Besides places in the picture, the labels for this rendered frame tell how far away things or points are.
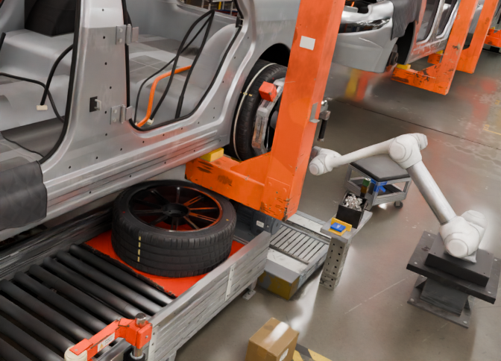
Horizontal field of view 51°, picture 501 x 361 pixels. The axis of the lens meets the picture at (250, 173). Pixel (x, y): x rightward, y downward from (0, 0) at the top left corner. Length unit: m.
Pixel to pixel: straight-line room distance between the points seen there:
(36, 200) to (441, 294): 2.39
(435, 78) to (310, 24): 4.29
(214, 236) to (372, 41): 3.55
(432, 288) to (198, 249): 1.52
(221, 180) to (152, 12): 2.38
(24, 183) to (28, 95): 1.04
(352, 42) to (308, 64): 3.12
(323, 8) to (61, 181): 1.37
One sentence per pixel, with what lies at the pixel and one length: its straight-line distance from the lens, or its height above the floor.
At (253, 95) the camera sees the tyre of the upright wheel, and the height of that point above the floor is 1.04.
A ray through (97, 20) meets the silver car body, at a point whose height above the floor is 1.51.
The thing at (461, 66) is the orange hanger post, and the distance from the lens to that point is 8.64.
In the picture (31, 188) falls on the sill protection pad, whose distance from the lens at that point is 2.10.
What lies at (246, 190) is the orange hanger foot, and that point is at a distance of 2.92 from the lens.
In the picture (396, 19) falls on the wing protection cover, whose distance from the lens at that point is 5.89.
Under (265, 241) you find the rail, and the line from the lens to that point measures 2.97.
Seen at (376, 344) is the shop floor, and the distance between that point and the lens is 3.09.
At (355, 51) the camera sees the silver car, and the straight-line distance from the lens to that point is 5.71.
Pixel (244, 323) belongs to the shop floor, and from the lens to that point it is 2.96.
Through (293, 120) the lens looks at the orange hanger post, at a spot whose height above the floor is 1.08.
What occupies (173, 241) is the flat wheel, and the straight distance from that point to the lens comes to 2.60.
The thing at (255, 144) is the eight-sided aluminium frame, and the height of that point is 0.75.
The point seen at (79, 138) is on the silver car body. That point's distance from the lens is 2.19.
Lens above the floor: 1.90
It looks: 24 degrees down
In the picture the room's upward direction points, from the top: 10 degrees clockwise
